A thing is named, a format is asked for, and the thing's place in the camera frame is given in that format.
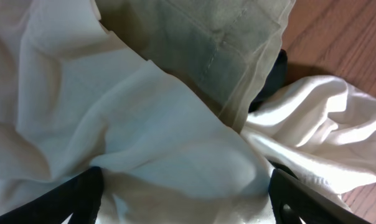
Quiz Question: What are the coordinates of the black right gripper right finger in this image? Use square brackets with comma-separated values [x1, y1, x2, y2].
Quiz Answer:
[268, 169, 370, 224]

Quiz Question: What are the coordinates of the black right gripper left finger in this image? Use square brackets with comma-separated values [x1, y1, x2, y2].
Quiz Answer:
[0, 167, 104, 224]

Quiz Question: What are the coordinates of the white t-shirt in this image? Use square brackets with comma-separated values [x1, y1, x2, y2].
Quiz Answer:
[0, 0, 376, 223]

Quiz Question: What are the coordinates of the grey garment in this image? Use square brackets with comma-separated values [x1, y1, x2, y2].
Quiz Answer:
[96, 0, 295, 132]

